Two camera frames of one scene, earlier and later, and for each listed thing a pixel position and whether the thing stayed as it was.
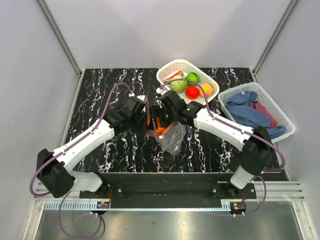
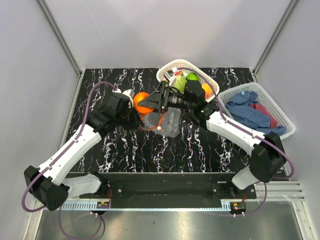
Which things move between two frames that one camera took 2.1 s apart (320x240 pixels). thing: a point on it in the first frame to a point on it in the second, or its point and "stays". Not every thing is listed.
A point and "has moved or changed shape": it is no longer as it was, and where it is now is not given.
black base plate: [169, 190] stays
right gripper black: [156, 111] to [158, 100]
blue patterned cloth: [239, 106] stays
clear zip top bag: [170, 138] has moved or changed shape
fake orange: [158, 130] has moved or changed shape
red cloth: [273, 122] stays
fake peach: [208, 89] stays
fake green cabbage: [179, 86] stays
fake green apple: [192, 76] stays
